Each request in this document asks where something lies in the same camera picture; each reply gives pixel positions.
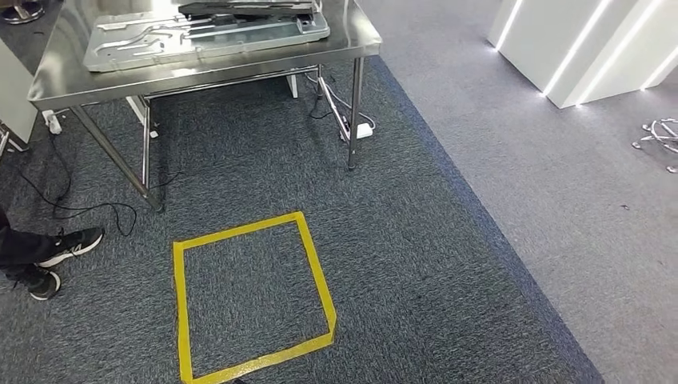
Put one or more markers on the white power strip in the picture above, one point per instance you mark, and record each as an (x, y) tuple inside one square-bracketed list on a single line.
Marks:
[(360, 130), (52, 122)]

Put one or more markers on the black plastic plate bracket part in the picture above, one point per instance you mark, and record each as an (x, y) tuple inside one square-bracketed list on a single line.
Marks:
[(249, 8)]

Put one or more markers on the person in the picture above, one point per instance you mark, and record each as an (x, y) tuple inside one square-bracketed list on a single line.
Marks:
[(32, 254)]

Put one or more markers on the yellow floor tape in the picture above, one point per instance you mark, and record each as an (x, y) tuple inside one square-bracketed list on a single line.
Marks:
[(312, 275)]

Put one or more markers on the white cabinet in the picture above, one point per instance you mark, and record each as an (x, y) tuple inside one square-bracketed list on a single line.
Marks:
[(13, 95)]

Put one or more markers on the chrome chair base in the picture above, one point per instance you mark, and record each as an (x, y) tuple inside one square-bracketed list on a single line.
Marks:
[(659, 138)]

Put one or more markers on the black sneaker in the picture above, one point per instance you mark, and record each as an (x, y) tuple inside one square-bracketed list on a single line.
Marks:
[(71, 245), (42, 283)]

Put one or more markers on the stainless steel workbench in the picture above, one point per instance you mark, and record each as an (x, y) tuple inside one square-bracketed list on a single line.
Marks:
[(212, 69)]

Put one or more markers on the chrome stand base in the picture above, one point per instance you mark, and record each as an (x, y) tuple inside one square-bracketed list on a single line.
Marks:
[(21, 11)]

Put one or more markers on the white lit display plinth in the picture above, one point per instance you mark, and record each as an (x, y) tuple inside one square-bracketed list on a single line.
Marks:
[(577, 48)]

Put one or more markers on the aluminium fixture plate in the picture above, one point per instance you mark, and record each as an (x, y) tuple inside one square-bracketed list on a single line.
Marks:
[(206, 37)]

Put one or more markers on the small stainless steel table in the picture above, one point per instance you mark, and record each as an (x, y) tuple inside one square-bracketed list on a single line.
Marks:
[(8, 138)]

